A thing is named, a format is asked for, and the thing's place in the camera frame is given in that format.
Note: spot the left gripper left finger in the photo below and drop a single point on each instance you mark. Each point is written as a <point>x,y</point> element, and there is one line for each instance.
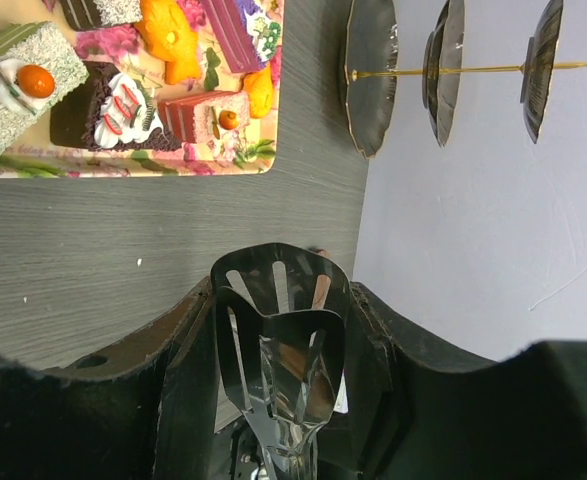
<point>143,407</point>

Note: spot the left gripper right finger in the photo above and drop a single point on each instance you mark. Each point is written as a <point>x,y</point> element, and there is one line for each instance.
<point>423,408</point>

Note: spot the metal serving tongs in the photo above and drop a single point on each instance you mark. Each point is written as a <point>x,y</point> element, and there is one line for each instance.
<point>280,314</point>

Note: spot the floral serving tray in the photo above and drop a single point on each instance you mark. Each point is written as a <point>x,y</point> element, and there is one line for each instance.
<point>252,150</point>

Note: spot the purple cake slice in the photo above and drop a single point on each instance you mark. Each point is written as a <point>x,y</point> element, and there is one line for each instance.
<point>247,34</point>

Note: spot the pink layered cake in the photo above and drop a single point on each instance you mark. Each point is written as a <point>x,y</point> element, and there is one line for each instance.
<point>200,118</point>

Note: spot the chocolate cake slice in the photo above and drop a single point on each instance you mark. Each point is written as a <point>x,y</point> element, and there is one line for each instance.
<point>110,111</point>

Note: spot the green white cake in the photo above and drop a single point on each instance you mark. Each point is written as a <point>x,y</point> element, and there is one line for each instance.
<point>38,68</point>

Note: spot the orange fish cookie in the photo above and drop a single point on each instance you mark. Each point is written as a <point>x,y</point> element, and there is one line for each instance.
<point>168,37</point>

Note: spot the three-tier black cake stand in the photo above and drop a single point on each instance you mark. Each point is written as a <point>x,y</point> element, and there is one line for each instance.
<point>369,74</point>

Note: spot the brown white layered cake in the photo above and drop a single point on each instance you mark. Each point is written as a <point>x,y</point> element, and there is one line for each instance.
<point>87,15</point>

